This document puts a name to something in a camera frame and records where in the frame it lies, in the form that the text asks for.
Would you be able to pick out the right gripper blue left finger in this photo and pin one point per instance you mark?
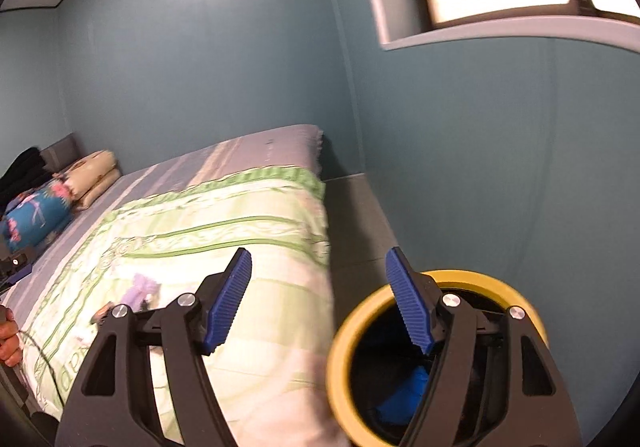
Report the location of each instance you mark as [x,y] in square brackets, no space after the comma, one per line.
[222,295]

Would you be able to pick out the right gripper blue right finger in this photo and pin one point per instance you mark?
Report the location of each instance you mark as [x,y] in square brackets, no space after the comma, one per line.
[414,294]

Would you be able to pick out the purple foam fruit net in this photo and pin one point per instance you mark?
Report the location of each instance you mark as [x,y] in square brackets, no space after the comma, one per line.
[142,290]

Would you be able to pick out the yellow rimmed trash bin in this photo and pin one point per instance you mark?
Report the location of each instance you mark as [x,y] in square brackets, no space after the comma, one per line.
[372,355]

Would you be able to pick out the person's left hand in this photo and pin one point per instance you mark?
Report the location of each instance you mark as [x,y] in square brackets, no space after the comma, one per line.
[11,352]

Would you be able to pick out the green patterned bed quilt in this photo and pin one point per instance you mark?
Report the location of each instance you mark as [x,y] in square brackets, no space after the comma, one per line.
[200,276]

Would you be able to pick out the beige folded blanket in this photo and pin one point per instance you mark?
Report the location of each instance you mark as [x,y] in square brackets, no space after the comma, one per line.
[90,177]

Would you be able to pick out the blue floral folded blanket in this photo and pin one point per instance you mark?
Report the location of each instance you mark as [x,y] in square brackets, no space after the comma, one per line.
[36,218]

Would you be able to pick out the grey padded headboard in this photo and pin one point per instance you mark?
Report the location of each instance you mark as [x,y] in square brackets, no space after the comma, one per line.
[62,154]

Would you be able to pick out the black clothing pile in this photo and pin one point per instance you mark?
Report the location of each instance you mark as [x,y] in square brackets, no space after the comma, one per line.
[27,171]

